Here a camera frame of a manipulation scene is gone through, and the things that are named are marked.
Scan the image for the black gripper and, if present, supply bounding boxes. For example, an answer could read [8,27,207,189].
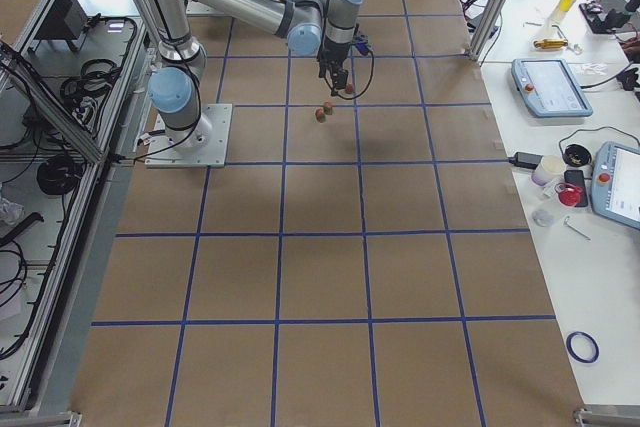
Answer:
[317,46,349,97]

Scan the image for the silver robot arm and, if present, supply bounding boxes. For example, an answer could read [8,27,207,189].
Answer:
[143,0,363,150]

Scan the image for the black power adapter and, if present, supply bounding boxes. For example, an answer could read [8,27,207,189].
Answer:
[508,151,542,170]

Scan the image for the grey teach pendant upper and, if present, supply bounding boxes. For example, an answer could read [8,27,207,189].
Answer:
[511,58,593,118]

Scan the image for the grey teach pendant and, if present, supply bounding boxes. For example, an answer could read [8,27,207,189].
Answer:
[590,141,640,229]
[511,58,593,118]

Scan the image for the white purple cup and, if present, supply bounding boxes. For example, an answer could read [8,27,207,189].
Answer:
[531,155,566,186]

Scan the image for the red round lid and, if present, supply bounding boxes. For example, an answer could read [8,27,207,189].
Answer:
[555,182,583,207]

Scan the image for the black smartphone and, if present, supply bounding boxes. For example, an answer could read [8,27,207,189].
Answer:
[561,169,589,208]

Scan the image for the silver allen key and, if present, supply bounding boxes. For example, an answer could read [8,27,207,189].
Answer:
[563,216,591,241]

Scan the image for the black control box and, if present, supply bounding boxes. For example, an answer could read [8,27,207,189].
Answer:
[35,0,89,52]

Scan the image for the grey teach pendant lower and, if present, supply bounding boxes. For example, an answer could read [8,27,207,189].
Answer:
[590,141,640,229]

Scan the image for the blue tape roll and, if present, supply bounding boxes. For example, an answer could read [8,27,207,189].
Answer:
[565,331,600,364]

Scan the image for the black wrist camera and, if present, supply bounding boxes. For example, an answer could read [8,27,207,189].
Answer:
[352,33,372,57]

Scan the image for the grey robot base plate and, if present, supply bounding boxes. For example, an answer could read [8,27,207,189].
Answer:
[144,104,233,168]

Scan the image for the yellow handled screwdriver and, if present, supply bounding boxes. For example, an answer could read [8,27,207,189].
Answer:
[532,39,568,50]

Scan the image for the black coiled cable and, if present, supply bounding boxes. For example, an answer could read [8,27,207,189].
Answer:
[36,153,81,198]

